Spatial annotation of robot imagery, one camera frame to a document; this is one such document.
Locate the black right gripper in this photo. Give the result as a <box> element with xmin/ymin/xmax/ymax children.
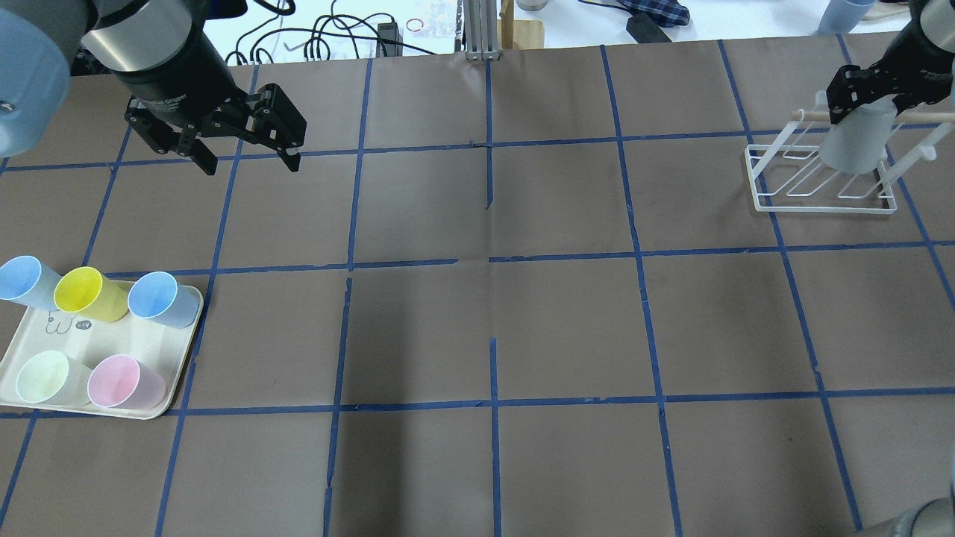
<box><xmin>826</xmin><ymin>22</ymin><xmax>953</xmax><ymax>125</ymax></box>

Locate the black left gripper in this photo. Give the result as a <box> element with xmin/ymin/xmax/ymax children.
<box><xmin>113</xmin><ymin>26</ymin><xmax>307</xmax><ymax>176</ymax></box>

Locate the grey-blue plastic cup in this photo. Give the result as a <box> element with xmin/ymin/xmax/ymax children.
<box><xmin>819</xmin><ymin>96</ymin><xmax>897</xmax><ymax>175</ymax></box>

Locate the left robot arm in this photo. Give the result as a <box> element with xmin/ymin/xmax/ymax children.
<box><xmin>1</xmin><ymin>1</ymin><xmax>307</xmax><ymax>175</ymax></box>

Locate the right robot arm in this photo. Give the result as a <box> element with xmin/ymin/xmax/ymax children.
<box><xmin>826</xmin><ymin>1</ymin><xmax>954</xmax><ymax>125</ymax></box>

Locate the grey-blue cup on desk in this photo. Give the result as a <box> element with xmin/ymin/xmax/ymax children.
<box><xmin>814</xmin><ymin>0</ymin><xmax>877</xmax><ymax>35</ymax></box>

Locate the light blue plastic cup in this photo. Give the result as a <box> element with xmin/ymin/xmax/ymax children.
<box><xmin>128</xmin><ymin>271</ymin><xmax>202</xmax><ymax>329</ymax></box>

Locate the yellow plastic cup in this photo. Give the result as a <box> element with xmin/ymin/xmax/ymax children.
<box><xmin>52</xmin><ymin>266</ymin><xmax>131</xmax><ymax>322</ymax></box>

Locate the pink plastic cup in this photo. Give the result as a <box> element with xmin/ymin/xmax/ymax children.
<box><xmin>87</xmin><ymin>354</ymin><xmax>167</xmax><ymax>410</ymax></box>

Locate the pale green plastic cup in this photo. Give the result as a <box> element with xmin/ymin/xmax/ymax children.
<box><xmin>15</xmin><ymin>350</ymin><xmax>92</xmax><ymax>406</ymax></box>

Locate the folded blue plaid umbrella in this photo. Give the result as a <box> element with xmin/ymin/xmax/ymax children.
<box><xmin>619</xmin><ymin>0</ymin><xmax>690</xmax><ymax>28</ymax></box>

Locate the white plastic tray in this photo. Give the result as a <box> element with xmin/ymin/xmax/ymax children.
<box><xmin>1</xmin><ymin>308</ymin><xmax>198</xmax><ymax>419</ymax></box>

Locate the wooden mug tree stand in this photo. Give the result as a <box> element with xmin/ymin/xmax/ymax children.
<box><xmin>498</xmin><ymin>1</ymin><xmax>545</xmax><ymax>50</ymax></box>

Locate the white wire cup rack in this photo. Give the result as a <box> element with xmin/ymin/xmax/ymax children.
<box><xmin>743</xmin><ymin>91</ymin><xmax>953</xmax><ymax>215</ymax></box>

